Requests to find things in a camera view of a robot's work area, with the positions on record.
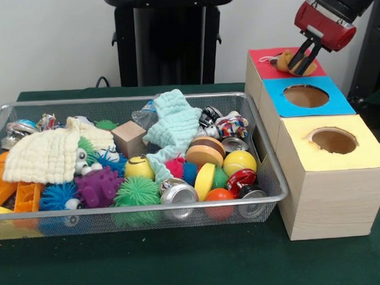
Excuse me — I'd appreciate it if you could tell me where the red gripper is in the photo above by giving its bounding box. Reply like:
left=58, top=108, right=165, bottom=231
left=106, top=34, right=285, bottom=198
left=285, top=0, right=360, bottom=78

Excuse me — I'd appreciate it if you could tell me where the brown plush toy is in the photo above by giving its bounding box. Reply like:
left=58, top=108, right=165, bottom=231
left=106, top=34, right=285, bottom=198
left=259, top=47, right=320, bottom=79

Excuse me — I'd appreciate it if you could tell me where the mint green cloth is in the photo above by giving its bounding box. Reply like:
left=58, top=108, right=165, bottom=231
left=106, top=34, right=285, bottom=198
left=140, top=88, right=205, bottom=183

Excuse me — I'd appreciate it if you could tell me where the wooden box with three holes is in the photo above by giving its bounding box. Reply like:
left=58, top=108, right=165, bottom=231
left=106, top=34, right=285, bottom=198
left=243, top=43, right=380, bottom=243

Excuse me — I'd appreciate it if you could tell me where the shallow silver mesh bin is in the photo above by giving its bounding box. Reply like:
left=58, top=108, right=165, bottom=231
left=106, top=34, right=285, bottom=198
left=0, top=89, right=291, bottom=240

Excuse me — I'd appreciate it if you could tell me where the black stand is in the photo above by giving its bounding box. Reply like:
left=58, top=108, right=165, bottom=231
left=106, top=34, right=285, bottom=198
left=343, top=0, right=380, bottom=103

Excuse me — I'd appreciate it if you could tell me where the yellow ball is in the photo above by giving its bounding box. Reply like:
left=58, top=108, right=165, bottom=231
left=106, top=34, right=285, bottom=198
left=222, top=150, right=258, bottom=177

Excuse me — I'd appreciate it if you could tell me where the crushed red can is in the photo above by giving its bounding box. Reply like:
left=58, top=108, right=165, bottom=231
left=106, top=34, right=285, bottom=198
left=224, top=167, right=269, bottom=219

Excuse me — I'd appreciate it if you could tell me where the toy hamburger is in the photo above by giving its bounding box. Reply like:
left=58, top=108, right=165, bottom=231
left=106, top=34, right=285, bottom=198
left=185, top=136, right=226, bottom=168

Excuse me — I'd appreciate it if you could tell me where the orange red ball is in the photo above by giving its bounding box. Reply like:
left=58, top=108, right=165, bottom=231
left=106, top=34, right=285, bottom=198
left=204, top=187, right=236, bottom=220

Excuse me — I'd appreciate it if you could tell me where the wooden cube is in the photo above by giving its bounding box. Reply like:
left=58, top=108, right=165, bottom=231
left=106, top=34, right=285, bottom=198
left=110, top=120, right=147, bottom=159

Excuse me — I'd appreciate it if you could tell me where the purple spiky rubber toy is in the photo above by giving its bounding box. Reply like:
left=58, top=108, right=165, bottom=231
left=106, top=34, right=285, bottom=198
left=74, top=166, right=126, bottom=209

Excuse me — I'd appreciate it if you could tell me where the cream knitted cloth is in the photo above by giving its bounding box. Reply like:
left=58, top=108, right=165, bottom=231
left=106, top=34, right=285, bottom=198
left=0, top=115, right=116, bottom=186

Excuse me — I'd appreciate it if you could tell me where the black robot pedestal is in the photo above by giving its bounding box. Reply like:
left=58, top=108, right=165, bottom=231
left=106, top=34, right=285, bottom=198
left=103, top=0, right=240, bottom=89

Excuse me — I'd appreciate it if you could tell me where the green stringy rubber ball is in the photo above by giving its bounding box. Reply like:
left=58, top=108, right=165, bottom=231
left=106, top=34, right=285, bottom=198
left=112, top=175, right=163, bottom=229

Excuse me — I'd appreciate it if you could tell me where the blue stringy ball with eyes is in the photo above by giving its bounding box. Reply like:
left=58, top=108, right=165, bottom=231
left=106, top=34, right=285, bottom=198
left=38, top=182, right=83, bottom=231

